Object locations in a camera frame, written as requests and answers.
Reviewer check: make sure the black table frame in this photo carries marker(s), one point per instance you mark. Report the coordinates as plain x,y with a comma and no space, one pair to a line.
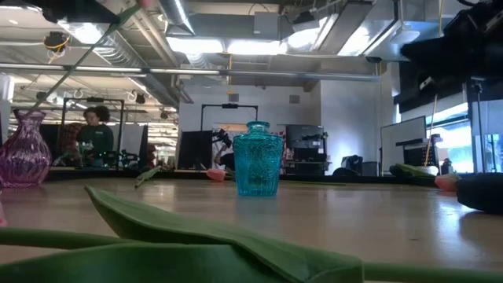
353,179

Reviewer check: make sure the blue glass vase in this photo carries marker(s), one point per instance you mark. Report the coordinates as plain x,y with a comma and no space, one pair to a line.
257,165

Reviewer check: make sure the black ceiling device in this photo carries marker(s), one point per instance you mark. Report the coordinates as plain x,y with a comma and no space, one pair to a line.
56,40

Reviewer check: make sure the white pendant lamp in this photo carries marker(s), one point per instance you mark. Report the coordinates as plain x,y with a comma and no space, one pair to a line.
404,36

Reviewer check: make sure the black gantry frame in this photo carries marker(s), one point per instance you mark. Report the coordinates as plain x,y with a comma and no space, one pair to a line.
230,105

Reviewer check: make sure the black monitor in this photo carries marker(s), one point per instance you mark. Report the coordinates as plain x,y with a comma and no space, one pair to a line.
194,151

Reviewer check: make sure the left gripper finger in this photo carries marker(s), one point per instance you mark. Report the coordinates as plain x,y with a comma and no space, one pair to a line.
78,12

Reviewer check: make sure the ceiling light panel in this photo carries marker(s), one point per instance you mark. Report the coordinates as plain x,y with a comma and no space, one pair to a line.
196,45

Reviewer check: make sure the person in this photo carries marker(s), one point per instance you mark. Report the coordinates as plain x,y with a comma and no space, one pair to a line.
226,160
96,137

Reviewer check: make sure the black equipment cart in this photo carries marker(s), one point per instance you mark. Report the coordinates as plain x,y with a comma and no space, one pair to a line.
416,155

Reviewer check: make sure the long silver pipe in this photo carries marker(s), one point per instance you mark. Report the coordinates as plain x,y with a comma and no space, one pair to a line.
275,73

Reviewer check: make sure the grey ceiling box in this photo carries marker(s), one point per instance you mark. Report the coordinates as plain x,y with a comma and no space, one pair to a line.
266,23

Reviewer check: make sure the dark bottle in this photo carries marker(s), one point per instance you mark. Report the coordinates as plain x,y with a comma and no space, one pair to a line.
447,166

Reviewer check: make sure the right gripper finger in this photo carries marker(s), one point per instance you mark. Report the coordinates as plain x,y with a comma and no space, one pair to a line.
440,59

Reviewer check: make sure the whiteboard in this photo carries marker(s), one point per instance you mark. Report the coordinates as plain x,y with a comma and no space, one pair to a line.
397,149

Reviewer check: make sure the black tripod stand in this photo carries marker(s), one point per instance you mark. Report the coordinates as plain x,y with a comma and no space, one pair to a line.
480,129

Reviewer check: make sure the pink glass vase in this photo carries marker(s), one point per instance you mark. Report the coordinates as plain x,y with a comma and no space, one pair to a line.
23,153

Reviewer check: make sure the black backpack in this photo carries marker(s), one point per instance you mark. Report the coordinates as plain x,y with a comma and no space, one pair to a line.
351,163

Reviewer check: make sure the black equipment shelf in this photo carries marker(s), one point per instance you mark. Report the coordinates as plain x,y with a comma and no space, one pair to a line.
304,135

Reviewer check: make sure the white partition panel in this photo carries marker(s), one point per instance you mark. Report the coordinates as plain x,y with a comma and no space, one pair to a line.
131,141

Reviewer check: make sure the red plaid cloth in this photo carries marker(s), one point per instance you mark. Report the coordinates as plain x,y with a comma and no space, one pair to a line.
70,137

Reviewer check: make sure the grey bin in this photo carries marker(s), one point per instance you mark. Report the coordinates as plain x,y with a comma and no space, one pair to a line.
370,169

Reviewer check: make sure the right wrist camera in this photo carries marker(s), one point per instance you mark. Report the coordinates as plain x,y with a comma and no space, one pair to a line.
471,19

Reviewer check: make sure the grey wall vent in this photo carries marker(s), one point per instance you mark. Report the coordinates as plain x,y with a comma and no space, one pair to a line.
233,98
294,99

